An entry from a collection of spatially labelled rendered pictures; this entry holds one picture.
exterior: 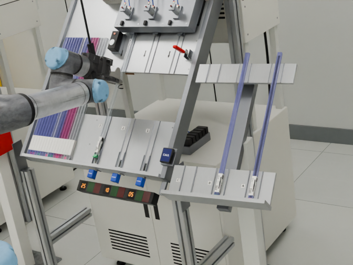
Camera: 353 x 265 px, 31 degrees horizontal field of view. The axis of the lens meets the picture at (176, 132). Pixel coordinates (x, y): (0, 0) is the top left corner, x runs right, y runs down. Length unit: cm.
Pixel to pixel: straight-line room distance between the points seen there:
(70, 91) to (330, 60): 223
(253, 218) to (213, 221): 39
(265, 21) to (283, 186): 77
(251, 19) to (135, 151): 74
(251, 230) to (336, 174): 154
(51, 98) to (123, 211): 104
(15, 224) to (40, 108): 132
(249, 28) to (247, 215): 79
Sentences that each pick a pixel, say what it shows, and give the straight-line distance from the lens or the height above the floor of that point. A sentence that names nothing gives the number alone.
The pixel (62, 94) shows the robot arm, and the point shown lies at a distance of 194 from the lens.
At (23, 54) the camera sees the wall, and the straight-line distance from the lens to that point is 543.
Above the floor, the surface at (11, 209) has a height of 34.
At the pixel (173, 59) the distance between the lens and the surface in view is 232.
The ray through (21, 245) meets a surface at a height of 15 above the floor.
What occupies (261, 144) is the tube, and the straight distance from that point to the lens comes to 196.
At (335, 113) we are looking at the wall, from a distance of 401.
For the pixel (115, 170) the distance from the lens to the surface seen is 226.
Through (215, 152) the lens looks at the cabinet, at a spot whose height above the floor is 62.
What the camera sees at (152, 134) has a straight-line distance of 224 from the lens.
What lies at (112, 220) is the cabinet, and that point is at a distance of 290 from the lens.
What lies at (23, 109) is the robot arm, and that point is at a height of 111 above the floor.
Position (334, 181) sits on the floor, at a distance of 361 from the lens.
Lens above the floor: 162
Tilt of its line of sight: 21 degrees down
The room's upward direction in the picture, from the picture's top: 9 degrees counter-clockwise
